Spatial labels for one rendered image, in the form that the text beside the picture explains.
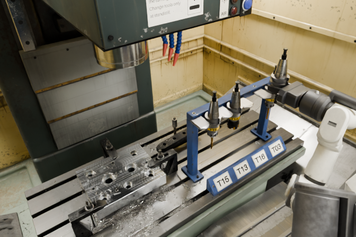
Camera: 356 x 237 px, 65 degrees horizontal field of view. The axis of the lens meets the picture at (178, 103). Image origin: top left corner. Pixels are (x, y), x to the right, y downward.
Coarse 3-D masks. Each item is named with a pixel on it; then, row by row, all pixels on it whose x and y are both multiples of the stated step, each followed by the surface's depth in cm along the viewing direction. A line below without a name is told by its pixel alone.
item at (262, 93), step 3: (255, 90) 119; (258, 90) 119; (261, 90) 119; (264, 90) 119; (255, 93) 118; (258, 93) 117; (261, 93) 117; (264, 93) 117; (267, 93) 117; (261, 96) 115; (264, 96) 115; (267, 96) 115; (270, 96) 115
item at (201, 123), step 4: (200, 116) 105; (192, 120) 103; (196, 120) 103; (200, 120) 103; (204, 120) 103; (196, 124) 101; (200, 124) 101; (204, 124) 101; (208, 124) 101; (200, 128) 99; (204, 128) 99; (208, 128) 100
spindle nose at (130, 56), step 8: (96, 48) 78; (120, 48) 75; (128, 48) 76; (136, 48) 78; (144, 48) 80; (96, 56) 80; (104, 56) 77; (112, 56) 77; (120, 56) 77; (128, 56) 77; (136, 56) 79; (144, 56) 82; (104, 64) 79; (112, 64) 78; (120, 64) 78; (128, 64) 79; (136, 64) 80
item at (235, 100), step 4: (236, 92) 104; (232, 96) 106; (236, 96) 105; (240, 96) 106; (232, 100) 106; (236, 100) 106; (240, 100) 107; (232, 104) 107; (236, 104) 106; (240, 104) 107
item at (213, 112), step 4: (212, 104) 100; (216, 104) 100; (212, 108) 100; (216, 108) 100; (208, 112) 103; (212, 112) 101; (216, 112) 101; (208, 116) 103; (212, 116) 102; (216, 116) 102
